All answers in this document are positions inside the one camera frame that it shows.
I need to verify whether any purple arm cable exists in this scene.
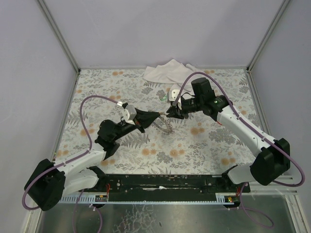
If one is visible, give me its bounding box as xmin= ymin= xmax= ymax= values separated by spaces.
xmin=22 ymin=95 xmax=122 ymax=211
xmin=173 ymin=71 xmax=305 ymax=187

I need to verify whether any white crumpled cloth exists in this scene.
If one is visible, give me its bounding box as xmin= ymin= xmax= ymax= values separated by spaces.
xmin=143 ymin=59 xmax=203 ymax=86

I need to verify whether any white disc with keyrings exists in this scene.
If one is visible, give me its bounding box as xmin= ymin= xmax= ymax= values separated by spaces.
xmin=153 ymin=115 xmax=174 ymax=134

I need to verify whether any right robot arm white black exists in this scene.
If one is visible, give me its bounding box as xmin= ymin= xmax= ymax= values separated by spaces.
xmin=167 ymin=78 xmax=291 ymax=185

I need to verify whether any white slotted cable duct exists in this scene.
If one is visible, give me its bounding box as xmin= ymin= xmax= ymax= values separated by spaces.
xmin=59 ymin=193 xmax=239 ymax=205

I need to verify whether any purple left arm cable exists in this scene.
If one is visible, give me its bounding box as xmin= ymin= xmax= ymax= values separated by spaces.
xmin=22 ymin=95 xmax=122 ymax=211

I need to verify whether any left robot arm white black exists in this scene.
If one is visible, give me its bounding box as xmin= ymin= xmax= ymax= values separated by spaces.
xmin=22 ymin=105 xmax=160 ymax=211

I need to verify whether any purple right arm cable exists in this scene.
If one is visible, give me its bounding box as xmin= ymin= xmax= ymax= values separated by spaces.
xmin=173 ymin=71 xmax=305 ymax=187

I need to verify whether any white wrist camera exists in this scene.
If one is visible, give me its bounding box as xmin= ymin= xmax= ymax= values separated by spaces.
xmin=167 ymin=89 xmax=182 ymax=109
xmin=117 ymin=101 xmax=137 ymax=125

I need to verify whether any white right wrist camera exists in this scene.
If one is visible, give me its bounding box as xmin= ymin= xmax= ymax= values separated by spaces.
xmin=167 ymin=89 xmax=182 ymax=109

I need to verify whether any purple right floor cable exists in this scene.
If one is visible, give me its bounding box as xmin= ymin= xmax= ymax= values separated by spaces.
xmin=239 ymin=185 xmax=275 ymax=229

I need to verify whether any purple floor cable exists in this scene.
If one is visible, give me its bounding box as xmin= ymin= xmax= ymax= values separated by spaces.
xmin=72 ymin=189 xmax=103 ymax=233
xmin=239 ymin=185 xmax=275 ymax=229

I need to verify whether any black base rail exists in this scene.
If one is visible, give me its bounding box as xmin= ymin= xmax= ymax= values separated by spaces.
xmin=85 ymin=174 xmax=242 ymax=199

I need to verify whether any grey left corner post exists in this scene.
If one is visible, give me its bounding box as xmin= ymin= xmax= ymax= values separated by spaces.
xmin=36 ymin=0 xmax=81 ymax=73

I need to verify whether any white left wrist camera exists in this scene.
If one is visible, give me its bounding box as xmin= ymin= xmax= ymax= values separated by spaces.
xmin=117 ymin=101 xmax=137 ymax=125

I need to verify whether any grey aluminium corner post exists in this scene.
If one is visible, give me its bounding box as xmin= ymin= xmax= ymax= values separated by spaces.
xmin=246 ymin=0 xmax=292 ymax=74

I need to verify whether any purple left floor cable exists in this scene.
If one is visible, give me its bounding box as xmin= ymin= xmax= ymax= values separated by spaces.
xmin=72 ymin=189 xmax=103 ymax=233

